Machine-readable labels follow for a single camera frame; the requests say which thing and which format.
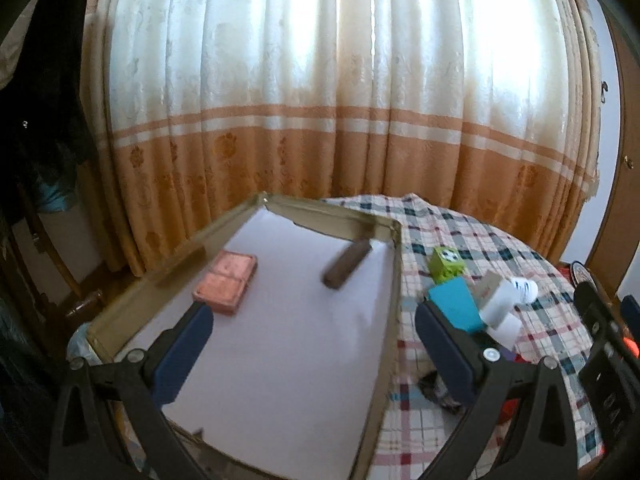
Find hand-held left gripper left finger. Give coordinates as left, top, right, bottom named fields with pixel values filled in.
left=48, top=304, right=216, bottom=480

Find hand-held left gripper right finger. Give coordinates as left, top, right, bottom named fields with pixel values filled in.
left=415, top=300, right=578, bottom=480

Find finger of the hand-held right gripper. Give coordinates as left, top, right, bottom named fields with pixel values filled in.
left=573, top=281, right=626, bottom=361

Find teal toy block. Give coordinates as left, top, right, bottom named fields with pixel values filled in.
left=427, top=276, right=488, bottom=335

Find white and grey carton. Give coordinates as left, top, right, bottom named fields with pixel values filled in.
left=472, top=270, right=521, bottom=350

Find pink rectangular box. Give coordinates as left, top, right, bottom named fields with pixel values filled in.
left=192, top=251, right=259, bottom=317

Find green toy block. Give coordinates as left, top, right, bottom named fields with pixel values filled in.
left=429, top=246, right=466, bottom=283

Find shallow cardboard tray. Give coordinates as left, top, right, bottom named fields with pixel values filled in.
left=85, top=192, right=403, bottom=480

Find brown cylinder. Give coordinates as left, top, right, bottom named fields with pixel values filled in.
left=321, top=239, right=373, bottom=291

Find dark crumpled object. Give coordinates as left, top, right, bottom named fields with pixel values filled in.
left=417, top=372, right=466, bottom=413

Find round cookie tin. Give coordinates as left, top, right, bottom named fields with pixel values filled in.
left=569, top=260, right=594, bottom=287

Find white striped small toy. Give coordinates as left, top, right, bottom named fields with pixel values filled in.
left=507, top=276, right=540, bottom=305

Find white plastic bag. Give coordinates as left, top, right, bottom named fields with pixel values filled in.
left=67, top=327, right=101, bottom=366

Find wooden cabinet door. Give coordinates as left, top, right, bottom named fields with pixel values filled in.
left=582, top=0, right=640, bottom=301

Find wooden chair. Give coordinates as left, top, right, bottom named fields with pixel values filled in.
left=15, top=180, right=106, bottom=321

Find plaid tablecloth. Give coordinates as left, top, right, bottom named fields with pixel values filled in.
left=320, top=192, right=616, bottom=480

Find cream and orange curtain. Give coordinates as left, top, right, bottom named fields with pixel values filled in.
left=82, top=0, right=601, bottom=278

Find dark hanging clothes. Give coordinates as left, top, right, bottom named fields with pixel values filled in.
left=0, top=0, right=96, bottom=221

